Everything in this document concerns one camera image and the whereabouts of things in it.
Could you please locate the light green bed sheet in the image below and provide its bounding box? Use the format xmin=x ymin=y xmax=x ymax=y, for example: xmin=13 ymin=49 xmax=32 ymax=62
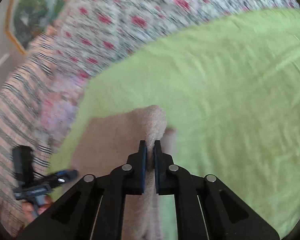
xmin=50 ymin=9 xmax=300 ymax=237

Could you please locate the beige knit sweater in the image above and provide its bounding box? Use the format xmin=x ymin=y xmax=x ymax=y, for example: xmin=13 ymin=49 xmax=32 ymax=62
xmin=70 ymin=104 xmax=178 ymax=240

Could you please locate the plaid checked blanket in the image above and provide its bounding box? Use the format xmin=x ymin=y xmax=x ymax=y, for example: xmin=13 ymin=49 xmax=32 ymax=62
xmin=0 ymin=27 xmax=56 ymax=237

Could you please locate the person's left hand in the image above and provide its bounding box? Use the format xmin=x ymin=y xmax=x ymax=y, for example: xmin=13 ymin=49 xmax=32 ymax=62
xmin=21 ymin=196 xmax=53 ymax=223

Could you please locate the rose floral quilt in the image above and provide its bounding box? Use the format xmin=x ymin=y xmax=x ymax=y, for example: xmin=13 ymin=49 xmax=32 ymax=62
xmin=55 ymin=0 xmax=298 ymax=76

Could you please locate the framed landscape picture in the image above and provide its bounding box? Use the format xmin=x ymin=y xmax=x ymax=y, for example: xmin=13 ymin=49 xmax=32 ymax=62
xmin=5 ymin=0 xmax=69 ymax=54

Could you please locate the pink purple floral pillow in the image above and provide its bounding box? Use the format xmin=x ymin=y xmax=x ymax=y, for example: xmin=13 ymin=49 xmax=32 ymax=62
xmin=36 ymin=71 xmax=90 ymax=153

